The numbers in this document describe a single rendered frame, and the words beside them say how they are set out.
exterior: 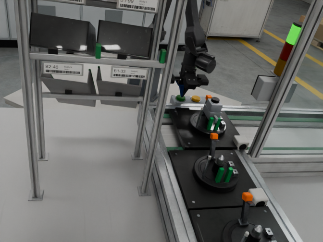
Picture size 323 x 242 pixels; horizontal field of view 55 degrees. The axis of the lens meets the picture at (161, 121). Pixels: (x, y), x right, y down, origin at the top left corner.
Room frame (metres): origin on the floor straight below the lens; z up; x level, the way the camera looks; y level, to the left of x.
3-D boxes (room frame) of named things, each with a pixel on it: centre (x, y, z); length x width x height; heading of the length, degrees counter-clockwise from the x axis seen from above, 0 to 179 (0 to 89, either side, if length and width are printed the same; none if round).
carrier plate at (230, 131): (0.98, -0.17, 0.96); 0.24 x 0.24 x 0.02; 18
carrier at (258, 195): (0.72, -0.19, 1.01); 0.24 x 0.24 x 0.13; 18
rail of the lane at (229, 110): (1.19, -0.33, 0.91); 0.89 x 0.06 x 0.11; 108
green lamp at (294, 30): (0.91, -0.33, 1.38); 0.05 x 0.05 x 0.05
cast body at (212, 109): (0.97, -0.18, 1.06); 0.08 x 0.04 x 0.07; 19
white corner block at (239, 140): (0.92, -0.30, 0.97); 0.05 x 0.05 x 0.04; 18
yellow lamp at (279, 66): (0.91, -0.33, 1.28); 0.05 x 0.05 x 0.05
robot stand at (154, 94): (1.30, 0.12, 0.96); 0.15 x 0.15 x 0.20; 72
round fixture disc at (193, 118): (0.98, -0.17, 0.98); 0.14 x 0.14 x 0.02
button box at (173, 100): (1.19, -0.13, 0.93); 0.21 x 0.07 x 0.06; 108
